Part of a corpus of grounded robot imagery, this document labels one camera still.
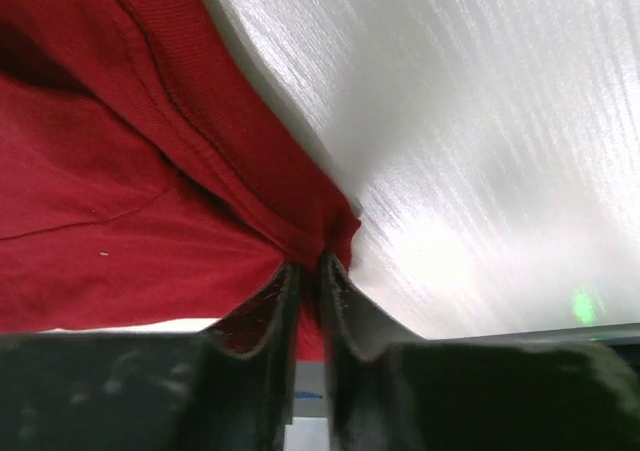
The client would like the red t shirt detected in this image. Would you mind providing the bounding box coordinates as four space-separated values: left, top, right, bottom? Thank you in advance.
1 0 359 332

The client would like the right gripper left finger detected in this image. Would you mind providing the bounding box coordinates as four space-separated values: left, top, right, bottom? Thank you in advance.
1 264 301 450

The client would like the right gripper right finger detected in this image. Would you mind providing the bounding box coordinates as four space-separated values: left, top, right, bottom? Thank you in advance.
319 254 639 450

